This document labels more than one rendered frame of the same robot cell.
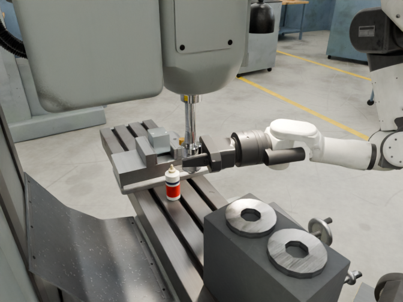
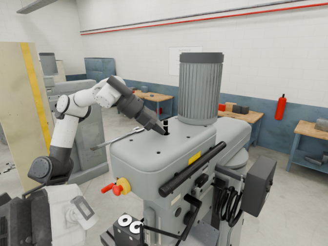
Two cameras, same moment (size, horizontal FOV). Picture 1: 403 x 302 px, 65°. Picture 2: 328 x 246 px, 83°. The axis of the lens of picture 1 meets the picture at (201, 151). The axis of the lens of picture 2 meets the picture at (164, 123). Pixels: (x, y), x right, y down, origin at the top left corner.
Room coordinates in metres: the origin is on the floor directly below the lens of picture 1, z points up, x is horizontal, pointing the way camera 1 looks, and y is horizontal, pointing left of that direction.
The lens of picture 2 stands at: (1.31, -0.24, 2.21)
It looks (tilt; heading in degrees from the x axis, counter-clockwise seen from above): 21 degrees down; 159
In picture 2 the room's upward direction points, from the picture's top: straight up
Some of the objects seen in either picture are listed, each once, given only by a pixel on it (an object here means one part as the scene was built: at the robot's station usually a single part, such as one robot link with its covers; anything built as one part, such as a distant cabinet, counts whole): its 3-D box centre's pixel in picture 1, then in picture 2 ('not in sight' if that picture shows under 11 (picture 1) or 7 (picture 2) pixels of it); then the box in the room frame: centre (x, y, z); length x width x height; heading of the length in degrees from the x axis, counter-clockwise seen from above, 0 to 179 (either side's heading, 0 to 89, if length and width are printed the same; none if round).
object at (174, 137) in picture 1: (176, 144); not in sight; (0.89, 0.08, 1.04); 0.12 x 0.06 x 0.04; 25
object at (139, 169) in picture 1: (168, 155); not in sight; (0.88, 0.10, 1.01); 0.35 x 0.15 x 0.11; 115
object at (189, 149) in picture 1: (191, 145); not in sight; (0.65, 0.02, 1.17); 0.05 x 0.05 x 0.01
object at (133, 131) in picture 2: not in sight; (119, 137); (0.63, -0.17, 1.89); 0.24 x 0.04 x 0.01; 120
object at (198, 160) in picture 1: (195, 162); not in sight; (0.62, 0.01, 1.14); 0.06 x 0.02 x 0.03; 104
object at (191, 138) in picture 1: (190, 122); not in sight; (0.65, 0.02, 1.23); 0.03 x 0.03 x 0.11
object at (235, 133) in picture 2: not in sight; (215, 142); (0.42, 0.47, 1.66); 0.80 x 0.23 x 0.20; 117
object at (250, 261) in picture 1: (265, 271); (131, 234); (0.39, -0.12, 1.05); 0.22 x 0.12 x 0.20; 37
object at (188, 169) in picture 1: (191, 157); not in sight; (0.65, 0.02, 1.13); 0.05 x 0.05 x 0.06
